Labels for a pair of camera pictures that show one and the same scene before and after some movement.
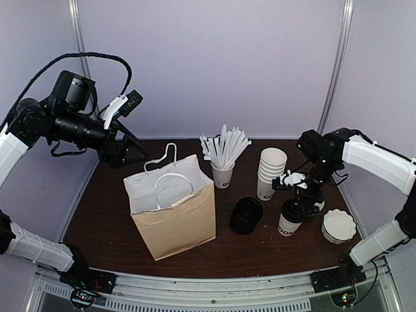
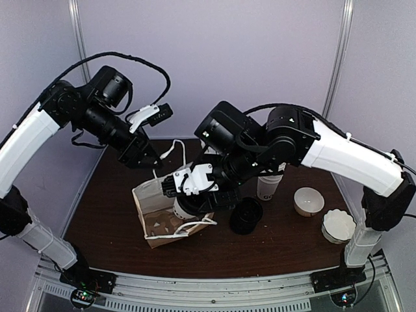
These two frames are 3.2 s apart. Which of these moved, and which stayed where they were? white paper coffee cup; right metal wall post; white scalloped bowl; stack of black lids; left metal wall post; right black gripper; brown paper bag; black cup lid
Moved: black cup lid; brown paper bag; right black gripper; white paper coffee cup
Stayed: stack of black lids; white scalloped bowl; right metal wall post; left metal wall post
